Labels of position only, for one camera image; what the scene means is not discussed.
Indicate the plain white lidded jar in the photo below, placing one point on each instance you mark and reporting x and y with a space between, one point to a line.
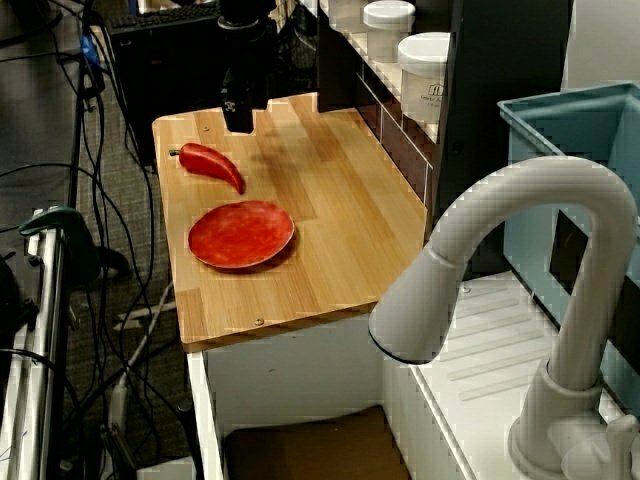
387 27

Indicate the dark tile backsplash panel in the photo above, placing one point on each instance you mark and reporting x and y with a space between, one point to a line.
400 135

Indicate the black computer case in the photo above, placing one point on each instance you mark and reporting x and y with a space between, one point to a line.
165 85

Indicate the white toy kitchen cabinet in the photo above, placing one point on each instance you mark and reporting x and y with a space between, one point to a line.
290 370

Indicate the black computer keyboard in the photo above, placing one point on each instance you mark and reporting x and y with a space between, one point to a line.
160 21

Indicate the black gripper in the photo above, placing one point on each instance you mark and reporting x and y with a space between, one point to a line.
245 87

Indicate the red toy chili pepper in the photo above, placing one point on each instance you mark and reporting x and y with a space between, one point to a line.
210 162

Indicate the white toy sink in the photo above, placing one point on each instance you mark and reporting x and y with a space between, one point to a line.
480 340

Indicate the teal plastic bin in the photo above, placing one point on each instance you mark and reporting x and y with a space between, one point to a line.
550 150

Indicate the white jar with printed label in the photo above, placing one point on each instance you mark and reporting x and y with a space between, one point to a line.
422 80

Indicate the red round plate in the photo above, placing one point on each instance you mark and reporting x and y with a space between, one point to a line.
240 235

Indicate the aluminium extrusion frame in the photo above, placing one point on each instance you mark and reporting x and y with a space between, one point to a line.
42 350

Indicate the white curved faucet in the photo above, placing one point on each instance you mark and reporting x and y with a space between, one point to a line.
570 210

